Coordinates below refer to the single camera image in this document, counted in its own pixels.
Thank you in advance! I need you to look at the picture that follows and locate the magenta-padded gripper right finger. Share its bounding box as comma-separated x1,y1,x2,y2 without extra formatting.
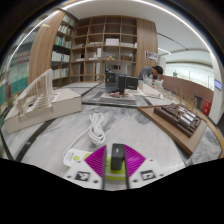
123,143,166,190

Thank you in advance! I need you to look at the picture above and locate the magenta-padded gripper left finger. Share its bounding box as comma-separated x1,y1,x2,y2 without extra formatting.
64,144,108,190

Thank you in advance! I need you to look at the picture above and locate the black charger block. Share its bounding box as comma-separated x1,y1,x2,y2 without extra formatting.
110,143,126,171

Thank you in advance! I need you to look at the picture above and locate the small white architectural model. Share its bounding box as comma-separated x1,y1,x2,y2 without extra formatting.
137,81,162,98

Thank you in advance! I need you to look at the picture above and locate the wall screen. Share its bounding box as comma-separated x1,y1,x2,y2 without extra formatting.
213,78,223,91

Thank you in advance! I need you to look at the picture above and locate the white and green power strip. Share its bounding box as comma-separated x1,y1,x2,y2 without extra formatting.
62,148,127,181

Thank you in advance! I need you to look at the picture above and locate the white power cable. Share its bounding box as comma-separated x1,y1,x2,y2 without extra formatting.
62,112,107,158

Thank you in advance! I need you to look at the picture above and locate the dark bin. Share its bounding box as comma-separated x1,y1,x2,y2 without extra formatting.
194,94,203,111

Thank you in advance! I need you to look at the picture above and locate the wooden shelf unit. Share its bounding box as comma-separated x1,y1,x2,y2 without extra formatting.
27,9,160,88

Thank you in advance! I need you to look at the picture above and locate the person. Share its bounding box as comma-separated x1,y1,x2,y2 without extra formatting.
136,64,165,83

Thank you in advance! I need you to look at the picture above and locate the dark building model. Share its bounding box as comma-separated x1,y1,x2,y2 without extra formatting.
96,72,140,101

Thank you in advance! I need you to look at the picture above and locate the brown architectural model wooden base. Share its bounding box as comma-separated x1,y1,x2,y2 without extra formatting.
136,103,208,157

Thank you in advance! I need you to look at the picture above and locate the white slatted architectural model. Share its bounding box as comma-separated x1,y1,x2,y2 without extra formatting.
3,68,83,135

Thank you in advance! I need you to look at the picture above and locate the wall poster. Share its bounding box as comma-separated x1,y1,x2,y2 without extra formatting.
144,50,160,63

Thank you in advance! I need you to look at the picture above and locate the glass-fronted book shelf unit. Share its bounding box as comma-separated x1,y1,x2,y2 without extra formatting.
0,31,37,113

